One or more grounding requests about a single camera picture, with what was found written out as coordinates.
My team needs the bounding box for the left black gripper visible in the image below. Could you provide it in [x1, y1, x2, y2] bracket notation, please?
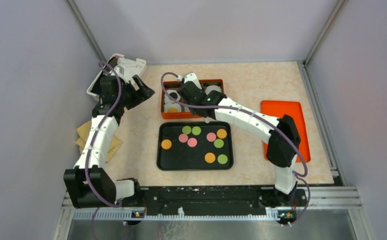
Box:
[116, 74, 154, 110]

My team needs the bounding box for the green cookie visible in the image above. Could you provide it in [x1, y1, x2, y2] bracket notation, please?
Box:
[217, 154, 229, 165]
[213, 139, 225, 149]
[191, 126, 202, 136]
[182, 125, 192, 135]

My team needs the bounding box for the pink cookie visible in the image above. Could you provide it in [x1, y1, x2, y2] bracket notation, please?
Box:
[178, 133, 189, 143]
[206, 132, 217, 142]
[187, 137, 198, 148]

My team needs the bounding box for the orange cookie box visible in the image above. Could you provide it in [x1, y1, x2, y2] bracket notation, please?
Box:
[161, 79, 225, 120]

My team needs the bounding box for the orange cookie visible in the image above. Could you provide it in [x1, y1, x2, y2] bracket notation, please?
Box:
[160, 139, 172, 150]
[204, 152, 216, 164]
[216, 129, 228, 139]
[167, 107, 178, 113]

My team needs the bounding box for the black cookie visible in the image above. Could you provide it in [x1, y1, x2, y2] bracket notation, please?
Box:
[169, 92, 180, 100]

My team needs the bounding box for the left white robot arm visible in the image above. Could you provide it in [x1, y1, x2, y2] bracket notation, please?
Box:
[63, 61, 155, 209]

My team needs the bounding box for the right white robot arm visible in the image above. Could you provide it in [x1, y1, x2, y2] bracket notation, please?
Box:
[176, 72, 301, 206]

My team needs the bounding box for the white plastic basket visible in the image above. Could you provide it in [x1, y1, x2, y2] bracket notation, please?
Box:
[86, 53, 148, 101]

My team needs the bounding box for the paper cup back right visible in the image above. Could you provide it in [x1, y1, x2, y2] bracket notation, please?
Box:
[205, 85, 223, 95]

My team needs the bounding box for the paper cup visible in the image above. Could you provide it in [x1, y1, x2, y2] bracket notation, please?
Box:
[163, 89, 181, 104]
[205, 85, 223, 95]
[163, 102, 182, 113]

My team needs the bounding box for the green cookie top left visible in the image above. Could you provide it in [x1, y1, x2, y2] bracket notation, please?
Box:
[182, 125, 192, 135]

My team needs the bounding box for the green cookie right middle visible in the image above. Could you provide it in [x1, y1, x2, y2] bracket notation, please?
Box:
[213, 139, 225, 149]

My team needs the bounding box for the paper cup front left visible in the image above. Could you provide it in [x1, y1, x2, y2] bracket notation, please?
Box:
[163, 102, 182, 113]

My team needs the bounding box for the paper cup back left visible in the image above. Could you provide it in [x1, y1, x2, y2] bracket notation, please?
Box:
[163, 89, 181, 104]

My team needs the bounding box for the black cookie tray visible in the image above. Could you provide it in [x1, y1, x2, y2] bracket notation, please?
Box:
[156, 121, 234, 171]

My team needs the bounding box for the green cookie bottom right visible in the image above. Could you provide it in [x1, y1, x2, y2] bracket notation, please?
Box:
[217, 154, 229, 165]

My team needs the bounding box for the yellow sponge cloth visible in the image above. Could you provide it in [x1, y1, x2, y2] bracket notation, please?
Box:
[75, 120, 122, 163]

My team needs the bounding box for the orange box lid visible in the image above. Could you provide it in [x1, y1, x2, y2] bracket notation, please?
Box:
[260, 100, 311, 163]

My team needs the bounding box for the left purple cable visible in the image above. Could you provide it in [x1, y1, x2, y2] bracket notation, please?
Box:
[84, 60, 128, 240]

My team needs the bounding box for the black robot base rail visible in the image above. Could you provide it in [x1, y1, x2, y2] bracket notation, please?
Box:
[122, 185, 309, 226]

